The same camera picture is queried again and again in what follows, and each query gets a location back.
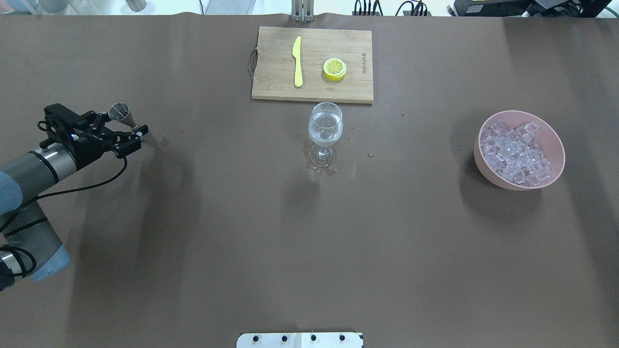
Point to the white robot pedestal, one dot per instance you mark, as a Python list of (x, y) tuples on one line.
[(301, 340)]

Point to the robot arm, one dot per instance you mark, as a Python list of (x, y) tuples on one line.
[(33, 249)]

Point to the yellow lemon slice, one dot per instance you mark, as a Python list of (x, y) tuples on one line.
[(334, 69)]

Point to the yellow plastic knife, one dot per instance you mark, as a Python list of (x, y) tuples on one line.
[(296, 54)]

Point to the clear wine glass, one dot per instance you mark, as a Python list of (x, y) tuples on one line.
[(325, 128)]

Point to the black monitor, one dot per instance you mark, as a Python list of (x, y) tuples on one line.
[(530, 8)]

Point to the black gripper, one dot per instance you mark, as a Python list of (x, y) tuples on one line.
[(88, 145)]

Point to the steel jigger cup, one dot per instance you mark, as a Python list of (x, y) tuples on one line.
[(121, 112)]

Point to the pink bowl of ice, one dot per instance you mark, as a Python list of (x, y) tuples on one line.
[(518, 151)]

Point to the bamboo cutting board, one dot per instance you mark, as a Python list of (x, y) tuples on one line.
[(273, 76)]

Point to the aluminium frame post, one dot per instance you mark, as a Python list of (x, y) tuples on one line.
[(302, 11)]

